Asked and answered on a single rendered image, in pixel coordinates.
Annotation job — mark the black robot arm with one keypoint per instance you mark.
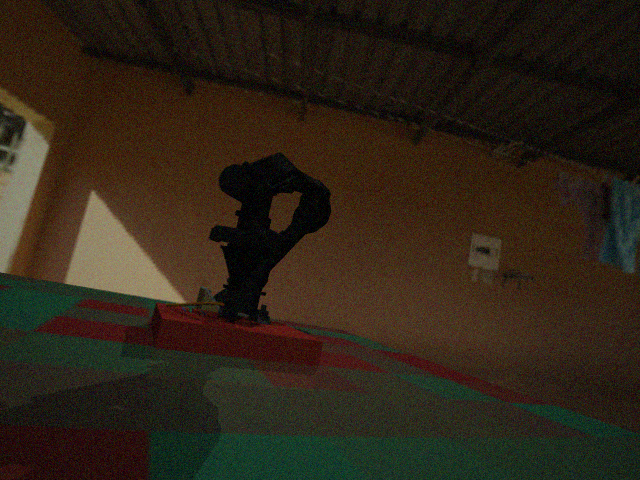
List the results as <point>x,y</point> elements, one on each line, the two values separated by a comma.
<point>254,184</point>

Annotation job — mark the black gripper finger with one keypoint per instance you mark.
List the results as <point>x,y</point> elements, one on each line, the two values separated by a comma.
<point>235,259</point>
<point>250,265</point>

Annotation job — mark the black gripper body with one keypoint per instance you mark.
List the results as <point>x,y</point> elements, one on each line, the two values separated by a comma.
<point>240,237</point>

